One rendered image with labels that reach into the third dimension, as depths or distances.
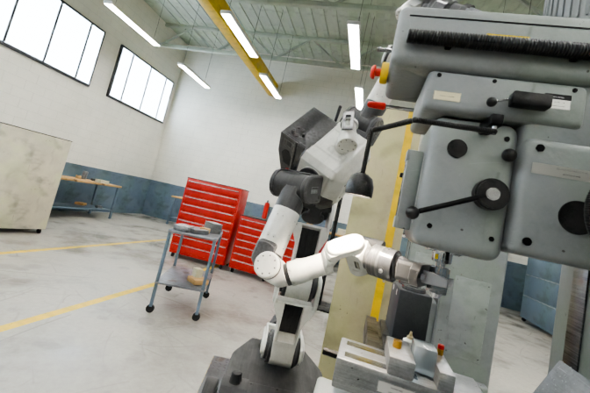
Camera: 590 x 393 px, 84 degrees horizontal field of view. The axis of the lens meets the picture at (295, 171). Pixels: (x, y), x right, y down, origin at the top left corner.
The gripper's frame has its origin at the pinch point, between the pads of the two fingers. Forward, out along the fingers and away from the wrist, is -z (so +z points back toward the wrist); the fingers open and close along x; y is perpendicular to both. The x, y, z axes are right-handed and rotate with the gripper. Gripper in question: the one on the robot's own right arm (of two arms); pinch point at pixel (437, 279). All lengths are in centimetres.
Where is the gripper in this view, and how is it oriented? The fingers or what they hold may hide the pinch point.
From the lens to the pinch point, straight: 93.7
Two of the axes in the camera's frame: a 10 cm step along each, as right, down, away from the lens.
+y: -2.3, 9.7, -1.0
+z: -7.8, -1.2, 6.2
